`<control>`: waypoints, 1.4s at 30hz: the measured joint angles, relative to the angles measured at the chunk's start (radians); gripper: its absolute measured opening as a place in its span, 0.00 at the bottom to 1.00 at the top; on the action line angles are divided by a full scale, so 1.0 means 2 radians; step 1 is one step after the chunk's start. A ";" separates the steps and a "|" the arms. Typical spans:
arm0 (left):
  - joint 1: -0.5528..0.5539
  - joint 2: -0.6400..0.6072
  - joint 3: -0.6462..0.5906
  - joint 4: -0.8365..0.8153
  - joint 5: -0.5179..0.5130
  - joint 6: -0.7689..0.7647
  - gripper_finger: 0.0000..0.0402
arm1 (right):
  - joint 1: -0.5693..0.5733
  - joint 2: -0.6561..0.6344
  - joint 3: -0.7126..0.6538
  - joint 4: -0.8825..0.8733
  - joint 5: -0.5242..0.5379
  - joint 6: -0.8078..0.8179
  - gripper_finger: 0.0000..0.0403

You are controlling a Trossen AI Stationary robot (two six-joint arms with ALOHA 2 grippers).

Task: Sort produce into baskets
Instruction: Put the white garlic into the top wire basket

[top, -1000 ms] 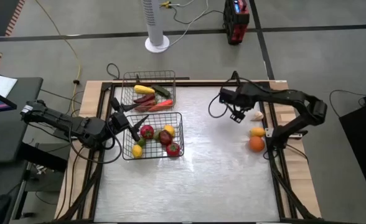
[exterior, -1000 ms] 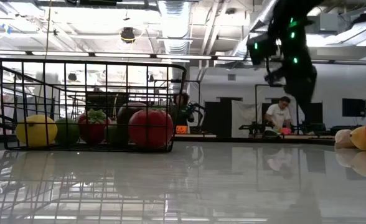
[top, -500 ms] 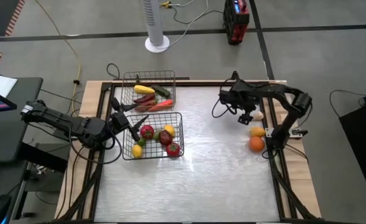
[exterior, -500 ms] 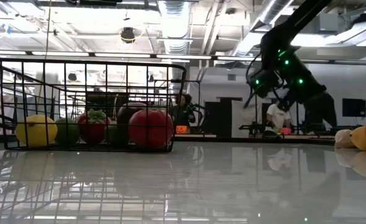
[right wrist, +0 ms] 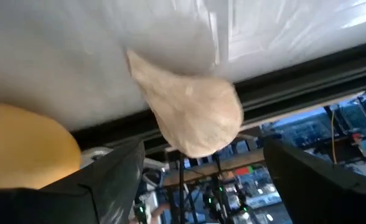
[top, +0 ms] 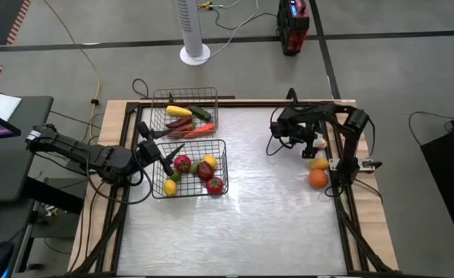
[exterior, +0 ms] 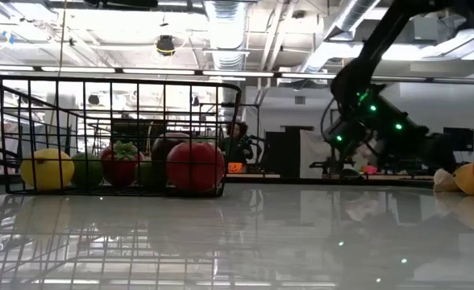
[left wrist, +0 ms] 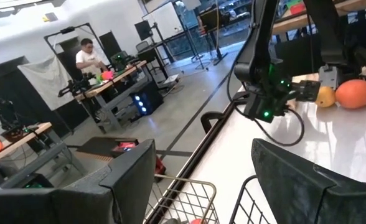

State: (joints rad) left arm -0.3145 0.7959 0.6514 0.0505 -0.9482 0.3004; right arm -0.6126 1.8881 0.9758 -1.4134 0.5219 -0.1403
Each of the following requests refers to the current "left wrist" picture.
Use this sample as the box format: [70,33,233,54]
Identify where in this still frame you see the whiteboard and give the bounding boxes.
[142,1,184,40]

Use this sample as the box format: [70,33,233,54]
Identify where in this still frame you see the background wooden table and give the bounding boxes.
[271,0,366,35]

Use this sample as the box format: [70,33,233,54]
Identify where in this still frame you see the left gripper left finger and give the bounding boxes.
[0,139,157,224]

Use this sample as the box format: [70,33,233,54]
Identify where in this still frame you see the computer tower blue lights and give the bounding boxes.
[129,81,164,116]

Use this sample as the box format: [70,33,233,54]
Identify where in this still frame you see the wooden top workbench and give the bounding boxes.
[0,122,87,187]
[73,60,149,131]

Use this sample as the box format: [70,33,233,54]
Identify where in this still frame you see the red storage box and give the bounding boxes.
[288,2,307,15]

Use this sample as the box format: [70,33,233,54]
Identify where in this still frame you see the gold wire basket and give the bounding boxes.
[144,174,218,224]

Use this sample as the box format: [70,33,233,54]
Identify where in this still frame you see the office chair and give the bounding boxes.
[135,40,149,54]

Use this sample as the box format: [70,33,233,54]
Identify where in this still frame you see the black monitor on stand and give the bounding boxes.
[134,20,154,41]

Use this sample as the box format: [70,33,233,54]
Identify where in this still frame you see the orange-tinted lemon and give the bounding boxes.
[314,86,337,109]

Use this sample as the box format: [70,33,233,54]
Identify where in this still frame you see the white hanging cloth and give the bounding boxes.
[17,55,75,111]

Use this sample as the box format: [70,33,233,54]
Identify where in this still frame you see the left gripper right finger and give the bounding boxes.
[251,138,366,224]

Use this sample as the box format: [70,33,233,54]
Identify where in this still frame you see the person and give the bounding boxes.
[75,37,108,75]

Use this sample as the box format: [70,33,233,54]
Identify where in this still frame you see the orange fruit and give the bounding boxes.
[335,78,366,110]

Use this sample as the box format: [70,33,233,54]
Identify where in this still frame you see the black frame stand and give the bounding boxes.
[44,22,105,63]

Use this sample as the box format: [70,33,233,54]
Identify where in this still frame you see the black table clamp handle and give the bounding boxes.
[200,111,230,134]

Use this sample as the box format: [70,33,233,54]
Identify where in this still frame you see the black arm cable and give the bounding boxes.
[226,58,306,147]

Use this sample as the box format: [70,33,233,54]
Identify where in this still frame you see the red portable power station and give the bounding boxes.
[110,138,167,183]

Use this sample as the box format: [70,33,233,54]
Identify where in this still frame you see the black wire basket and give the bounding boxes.
[228,175,277,224]

